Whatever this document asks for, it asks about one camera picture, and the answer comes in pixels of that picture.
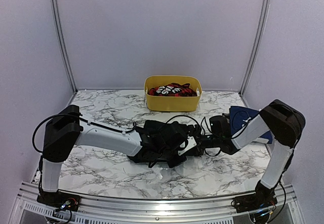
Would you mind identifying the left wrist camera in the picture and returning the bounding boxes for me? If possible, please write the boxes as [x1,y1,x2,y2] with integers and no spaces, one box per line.
[178,136,197,156]

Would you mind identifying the red black plaid shirt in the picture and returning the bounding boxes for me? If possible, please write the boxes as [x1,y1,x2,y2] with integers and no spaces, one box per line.
[147,83,197,97]

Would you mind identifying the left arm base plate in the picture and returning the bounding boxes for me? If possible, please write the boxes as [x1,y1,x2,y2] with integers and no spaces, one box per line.
[37,191,80,211]

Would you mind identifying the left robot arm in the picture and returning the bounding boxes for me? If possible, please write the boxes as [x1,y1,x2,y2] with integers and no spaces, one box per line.
[35,105,188,206]

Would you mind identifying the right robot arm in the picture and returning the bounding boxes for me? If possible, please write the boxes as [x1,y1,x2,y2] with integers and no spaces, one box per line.
[194,100,306,208]

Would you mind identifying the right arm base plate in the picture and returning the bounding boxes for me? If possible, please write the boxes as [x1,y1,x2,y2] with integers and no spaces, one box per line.
[231,194,277,213]

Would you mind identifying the folded blue garment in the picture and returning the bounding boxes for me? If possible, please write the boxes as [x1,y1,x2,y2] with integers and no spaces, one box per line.
[229,106,273,145]

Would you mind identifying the aluminium front rail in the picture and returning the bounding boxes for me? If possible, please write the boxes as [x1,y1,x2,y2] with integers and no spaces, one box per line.
[15,181,297,224]

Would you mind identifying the yellow plastic basket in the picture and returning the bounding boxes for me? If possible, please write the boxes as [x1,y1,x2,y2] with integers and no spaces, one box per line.
[144,75,202,112]

